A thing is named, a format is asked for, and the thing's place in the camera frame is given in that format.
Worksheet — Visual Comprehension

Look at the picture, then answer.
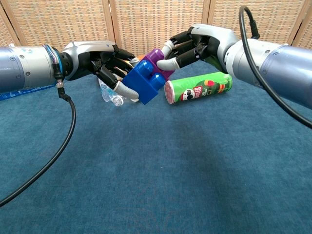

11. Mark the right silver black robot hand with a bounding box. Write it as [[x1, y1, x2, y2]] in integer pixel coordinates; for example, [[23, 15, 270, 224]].
[[156, 23, 238, 74]]

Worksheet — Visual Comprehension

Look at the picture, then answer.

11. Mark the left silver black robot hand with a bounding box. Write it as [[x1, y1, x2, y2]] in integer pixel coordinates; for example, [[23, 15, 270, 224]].
[[59, 40, 140, 102]]

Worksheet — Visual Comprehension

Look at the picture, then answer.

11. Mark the purple building block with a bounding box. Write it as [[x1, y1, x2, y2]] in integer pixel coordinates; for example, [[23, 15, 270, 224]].
[[141, 48, 176, 81]]

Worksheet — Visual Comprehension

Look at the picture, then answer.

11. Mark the blue building block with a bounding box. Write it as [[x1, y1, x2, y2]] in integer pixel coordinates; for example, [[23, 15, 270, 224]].
[[121, 59, 166, 106]]

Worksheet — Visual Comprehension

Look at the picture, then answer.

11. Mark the small clear water bottle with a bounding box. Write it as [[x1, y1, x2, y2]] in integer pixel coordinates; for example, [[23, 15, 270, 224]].
[[98, 77, 116, 102]]

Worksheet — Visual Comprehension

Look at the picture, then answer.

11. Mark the woven bamboo screen panel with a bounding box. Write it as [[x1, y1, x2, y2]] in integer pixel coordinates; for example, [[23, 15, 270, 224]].
[[0, 4, 20, 47], [291, 7, 312, 50], [203, 0, 312, 46], [108, 0, 211, 57], [0, 0, 116, 50]]

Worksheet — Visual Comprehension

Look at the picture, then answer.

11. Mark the green Pringles can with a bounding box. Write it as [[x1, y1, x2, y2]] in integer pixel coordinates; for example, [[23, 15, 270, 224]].
[[163, 71, 234, 106]]

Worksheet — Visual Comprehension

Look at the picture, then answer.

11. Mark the blue Oreo cookie box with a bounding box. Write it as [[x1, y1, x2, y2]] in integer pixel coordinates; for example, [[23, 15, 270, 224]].
[[0, 83, 56, 101]]

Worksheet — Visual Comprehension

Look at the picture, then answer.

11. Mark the blue carpet table mat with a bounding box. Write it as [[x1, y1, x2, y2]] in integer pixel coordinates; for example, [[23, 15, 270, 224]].
[[0, 60, 312, 234]]

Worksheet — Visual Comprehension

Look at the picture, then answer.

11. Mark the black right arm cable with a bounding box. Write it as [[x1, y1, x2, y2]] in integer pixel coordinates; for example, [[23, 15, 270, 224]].
[[238, 5, 312, 129]]

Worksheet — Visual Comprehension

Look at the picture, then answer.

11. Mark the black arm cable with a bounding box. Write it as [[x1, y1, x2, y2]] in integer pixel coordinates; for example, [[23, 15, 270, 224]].
[[0, 62, 77, 208], [238, 5, 312, 129]]

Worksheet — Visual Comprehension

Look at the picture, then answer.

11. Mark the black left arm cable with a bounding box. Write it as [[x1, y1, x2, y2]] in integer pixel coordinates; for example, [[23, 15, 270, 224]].
[[0, 62, 77, 208]]

